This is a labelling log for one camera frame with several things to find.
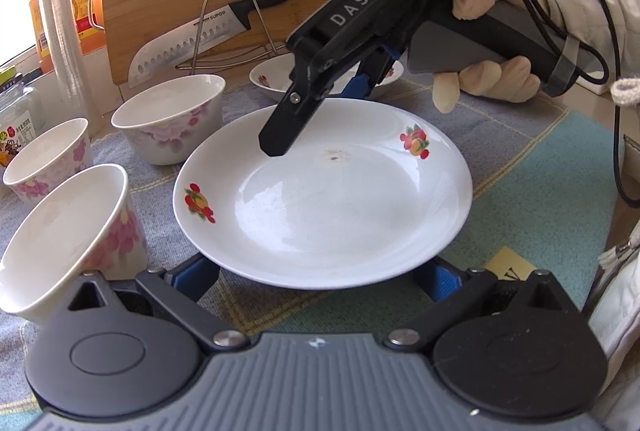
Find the person's right hand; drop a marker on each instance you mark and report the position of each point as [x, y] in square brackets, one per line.
[500, 78]

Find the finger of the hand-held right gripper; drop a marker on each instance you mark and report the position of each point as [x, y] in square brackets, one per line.
[285, 121]
[357, 86]

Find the grey-blue checked cloth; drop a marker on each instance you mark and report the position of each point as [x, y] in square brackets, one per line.
[540, 161]

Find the white fruit-print plate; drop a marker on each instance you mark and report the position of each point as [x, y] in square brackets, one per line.
[325, 216]
[272, 73]

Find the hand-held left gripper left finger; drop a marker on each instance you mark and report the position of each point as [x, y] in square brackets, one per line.
[192, 278]

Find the white pink-flower bowl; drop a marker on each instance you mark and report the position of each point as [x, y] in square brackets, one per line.
[55, 236]
[45, 151]
[165, 111]

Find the person's right forearm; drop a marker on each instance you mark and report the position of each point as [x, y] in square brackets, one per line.
[590, 1]

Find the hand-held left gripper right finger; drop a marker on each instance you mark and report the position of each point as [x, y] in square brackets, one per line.
[440, 282]

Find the orange cooking oil jug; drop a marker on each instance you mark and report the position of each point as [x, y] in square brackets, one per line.
[82, 11]

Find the person's white jacket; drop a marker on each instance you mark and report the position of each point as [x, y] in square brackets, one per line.
[620, 311]

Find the labelled glass jar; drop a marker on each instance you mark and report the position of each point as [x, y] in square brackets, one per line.
[22, 121]

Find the stack of clear plastic cups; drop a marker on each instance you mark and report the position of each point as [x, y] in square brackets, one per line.
[62, 36]

